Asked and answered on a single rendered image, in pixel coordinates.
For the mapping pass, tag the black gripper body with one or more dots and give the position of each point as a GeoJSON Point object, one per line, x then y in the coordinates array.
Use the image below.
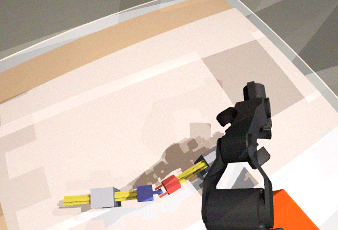
{"type": "Point", "coordinates": [224, 118]}

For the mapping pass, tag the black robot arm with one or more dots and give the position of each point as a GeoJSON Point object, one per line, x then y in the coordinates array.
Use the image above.
{"type": "Point", "coordinates": [241, 209]}

